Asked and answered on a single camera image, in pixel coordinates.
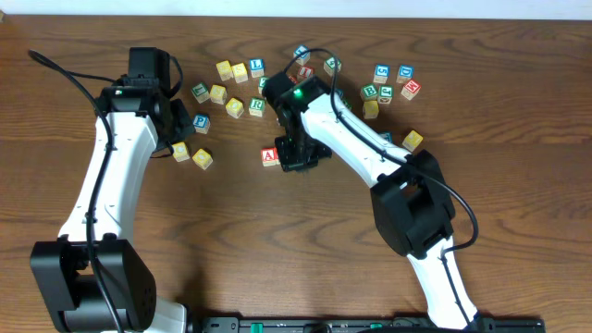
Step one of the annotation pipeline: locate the red A block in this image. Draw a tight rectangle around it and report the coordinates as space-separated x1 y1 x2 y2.
261 148 278 167

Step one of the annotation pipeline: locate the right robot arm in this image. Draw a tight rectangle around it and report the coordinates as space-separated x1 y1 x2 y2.
262 71 478 330

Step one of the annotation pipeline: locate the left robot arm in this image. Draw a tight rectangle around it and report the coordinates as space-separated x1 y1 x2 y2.
30 47 201 333

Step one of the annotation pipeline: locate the blue P block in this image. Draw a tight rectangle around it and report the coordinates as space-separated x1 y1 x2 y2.
192 114 211 134

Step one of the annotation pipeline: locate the yellow block lower middle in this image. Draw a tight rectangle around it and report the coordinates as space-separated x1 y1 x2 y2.
172 142 191 162

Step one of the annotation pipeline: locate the green L block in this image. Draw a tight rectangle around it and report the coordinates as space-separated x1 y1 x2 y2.
191 82 210 104

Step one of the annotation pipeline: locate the yellow block lower right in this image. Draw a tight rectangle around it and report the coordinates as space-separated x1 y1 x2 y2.
191 149 213 170

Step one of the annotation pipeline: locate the yellow block beside L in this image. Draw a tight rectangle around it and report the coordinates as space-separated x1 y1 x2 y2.
210 84 228 105

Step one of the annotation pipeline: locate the green R block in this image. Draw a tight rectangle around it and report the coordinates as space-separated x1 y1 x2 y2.
249 97 265 117

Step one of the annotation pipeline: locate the yellow block centre left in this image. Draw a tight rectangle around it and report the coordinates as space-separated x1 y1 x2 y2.
225 97 244 118

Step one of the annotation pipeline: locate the green N block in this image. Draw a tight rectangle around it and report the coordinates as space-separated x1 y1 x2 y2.
341 99 352 110

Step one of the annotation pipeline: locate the yellow block top left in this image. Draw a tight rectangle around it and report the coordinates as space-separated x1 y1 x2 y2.
216 60 234 81

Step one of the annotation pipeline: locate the green Z block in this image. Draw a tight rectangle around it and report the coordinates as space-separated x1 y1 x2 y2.
258 76 268 94

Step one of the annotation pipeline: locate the red I block upper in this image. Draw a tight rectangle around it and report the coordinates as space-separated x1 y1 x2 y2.
297 66 315 80

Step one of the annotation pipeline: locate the yellow block top right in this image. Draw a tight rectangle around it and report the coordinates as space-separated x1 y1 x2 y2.
231 63 249 83

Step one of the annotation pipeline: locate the yellow G block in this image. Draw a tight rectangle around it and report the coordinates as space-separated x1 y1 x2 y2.
363 100 379 119

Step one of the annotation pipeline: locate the green 4 block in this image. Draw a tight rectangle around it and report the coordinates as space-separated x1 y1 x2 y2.
324 56 342 77

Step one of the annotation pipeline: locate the blue L block top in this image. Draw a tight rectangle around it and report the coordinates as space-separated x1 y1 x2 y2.
293 44 310 66

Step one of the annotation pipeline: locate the blue l block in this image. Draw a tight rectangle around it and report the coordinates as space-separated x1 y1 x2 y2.
249 58 265 78
293 44 310 66

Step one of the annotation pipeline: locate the green B block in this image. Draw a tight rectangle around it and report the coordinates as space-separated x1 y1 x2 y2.
360 83 378 101

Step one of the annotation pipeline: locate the blue T block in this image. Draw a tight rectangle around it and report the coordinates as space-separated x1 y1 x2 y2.
380 132 393 142

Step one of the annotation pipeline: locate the blue L block left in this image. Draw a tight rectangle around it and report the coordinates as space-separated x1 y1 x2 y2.
249 58 265 78

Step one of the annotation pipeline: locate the green J block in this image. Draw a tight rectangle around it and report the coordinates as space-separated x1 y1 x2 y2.
377 85 394 105

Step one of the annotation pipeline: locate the yellow block far right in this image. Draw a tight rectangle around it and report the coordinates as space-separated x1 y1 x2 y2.
401 130 424 152

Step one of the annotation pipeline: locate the red M block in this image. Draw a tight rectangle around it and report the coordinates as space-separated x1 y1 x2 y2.
401 80 422 101

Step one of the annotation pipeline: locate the blue D block right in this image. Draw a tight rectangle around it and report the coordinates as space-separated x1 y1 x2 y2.
396 65 414 84

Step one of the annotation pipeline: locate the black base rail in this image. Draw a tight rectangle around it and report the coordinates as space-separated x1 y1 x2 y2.
186 316 547 333

